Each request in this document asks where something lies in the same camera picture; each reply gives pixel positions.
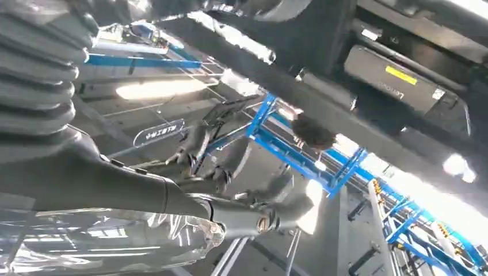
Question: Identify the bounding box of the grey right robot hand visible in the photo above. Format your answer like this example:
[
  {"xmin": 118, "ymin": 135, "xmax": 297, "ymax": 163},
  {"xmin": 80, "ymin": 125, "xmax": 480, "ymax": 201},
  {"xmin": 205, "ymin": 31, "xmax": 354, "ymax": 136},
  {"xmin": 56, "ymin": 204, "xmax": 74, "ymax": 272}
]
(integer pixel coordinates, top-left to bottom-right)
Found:
[{"xmin": 0, "ymin": 124, "xmax": 317, "ymax": 241}]

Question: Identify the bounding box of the dark long beam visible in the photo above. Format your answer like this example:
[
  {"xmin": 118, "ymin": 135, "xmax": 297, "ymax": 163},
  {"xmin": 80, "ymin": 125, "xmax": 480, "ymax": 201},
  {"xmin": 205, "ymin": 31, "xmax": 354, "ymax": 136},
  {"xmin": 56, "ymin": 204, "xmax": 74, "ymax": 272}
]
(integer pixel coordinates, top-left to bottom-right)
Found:
[{"xmin": 87, "ymin": 0, "xmax": 488, "ymax": 201}]

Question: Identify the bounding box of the black box with yellow label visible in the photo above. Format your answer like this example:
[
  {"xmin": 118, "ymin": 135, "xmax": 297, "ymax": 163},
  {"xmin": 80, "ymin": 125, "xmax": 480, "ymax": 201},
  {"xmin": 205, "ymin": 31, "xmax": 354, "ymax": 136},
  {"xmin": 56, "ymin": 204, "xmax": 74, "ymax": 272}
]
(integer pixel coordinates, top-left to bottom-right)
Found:
[{"xmin": 344, "ymin": 45, "xmax": 471, "ymax": 135}]

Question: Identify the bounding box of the blue metal shelf rack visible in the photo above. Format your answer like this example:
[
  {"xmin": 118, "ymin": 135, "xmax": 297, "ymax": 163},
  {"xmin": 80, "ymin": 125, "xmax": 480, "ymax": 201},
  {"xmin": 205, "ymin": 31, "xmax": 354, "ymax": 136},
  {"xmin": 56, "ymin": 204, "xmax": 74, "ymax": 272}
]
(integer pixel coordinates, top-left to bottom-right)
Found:
[
  {"xmin": 375, "ymin": 179, "xmax": 488, "ymax": 276},
  {"xmin": 245, "ymin": 93, "xmax": 369, "ymax": 200},
  {"xmin": 84, "ymin": 22, "xmax": 204, "ymax": 71}
]

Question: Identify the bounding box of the clear plastic film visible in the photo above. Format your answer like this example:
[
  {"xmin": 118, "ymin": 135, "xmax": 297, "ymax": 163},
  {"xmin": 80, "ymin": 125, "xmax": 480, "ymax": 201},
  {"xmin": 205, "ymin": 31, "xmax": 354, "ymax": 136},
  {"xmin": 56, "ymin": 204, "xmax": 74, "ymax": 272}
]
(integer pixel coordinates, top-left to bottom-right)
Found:
[{"xmin": 0, "ymin": 207, "xmax": 226, "ymax": 276}]

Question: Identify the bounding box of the white post with orange bands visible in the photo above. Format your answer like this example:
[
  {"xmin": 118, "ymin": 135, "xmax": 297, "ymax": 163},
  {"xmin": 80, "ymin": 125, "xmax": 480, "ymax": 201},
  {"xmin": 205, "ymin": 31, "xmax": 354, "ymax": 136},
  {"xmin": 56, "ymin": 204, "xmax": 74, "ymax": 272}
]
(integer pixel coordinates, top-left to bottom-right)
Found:
[
  {"xmin": 430, "ymin": 221, "xmax": 459, "ymax": 265},
  {"xmin": 367, "ymin": 179, "xmax": 399, "ymax": 276}
]

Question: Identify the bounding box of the person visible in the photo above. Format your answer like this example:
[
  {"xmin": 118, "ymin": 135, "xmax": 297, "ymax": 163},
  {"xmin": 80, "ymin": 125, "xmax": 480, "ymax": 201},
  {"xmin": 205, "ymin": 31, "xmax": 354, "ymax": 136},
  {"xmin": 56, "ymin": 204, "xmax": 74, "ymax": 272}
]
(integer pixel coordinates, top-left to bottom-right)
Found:
[{"xmin": 289, "ymin": 109, "xmax": 338, "ymax": 152}]

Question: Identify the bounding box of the oval sign with print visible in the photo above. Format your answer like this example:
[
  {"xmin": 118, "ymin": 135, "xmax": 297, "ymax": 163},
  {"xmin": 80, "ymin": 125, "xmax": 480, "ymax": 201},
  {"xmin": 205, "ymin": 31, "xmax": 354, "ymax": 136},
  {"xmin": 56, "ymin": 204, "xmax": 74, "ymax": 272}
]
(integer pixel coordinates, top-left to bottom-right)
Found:
[{"xmin": 132, "ymin": 118, "xmax": 187, "ymax": 148}]

